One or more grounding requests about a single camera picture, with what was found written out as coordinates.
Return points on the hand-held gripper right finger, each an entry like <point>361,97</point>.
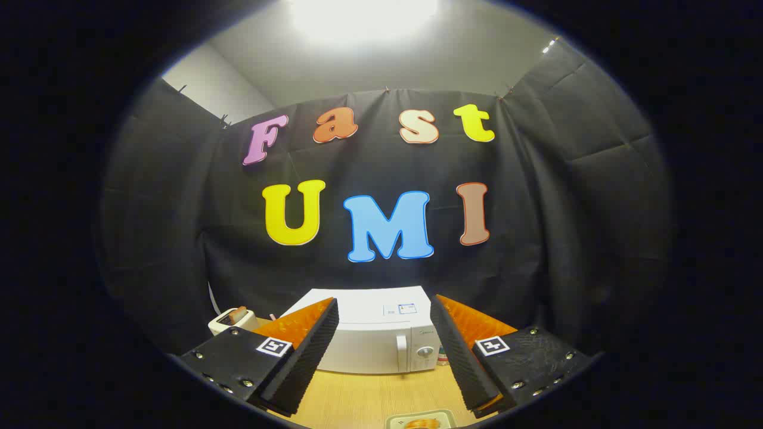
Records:
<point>462,357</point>

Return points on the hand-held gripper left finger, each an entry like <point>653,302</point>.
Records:
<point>310,357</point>

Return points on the white microwave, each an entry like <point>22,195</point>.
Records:
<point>369,345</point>

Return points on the golden bread bun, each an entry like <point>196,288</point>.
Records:
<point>420,425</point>

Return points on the clear bottle with red label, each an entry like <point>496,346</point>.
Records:
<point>442,357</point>

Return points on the toast slice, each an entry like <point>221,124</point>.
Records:
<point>239,314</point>

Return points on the cream serving tray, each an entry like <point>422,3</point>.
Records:
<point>396,420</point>

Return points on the white toaster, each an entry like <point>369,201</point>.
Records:
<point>222,328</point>

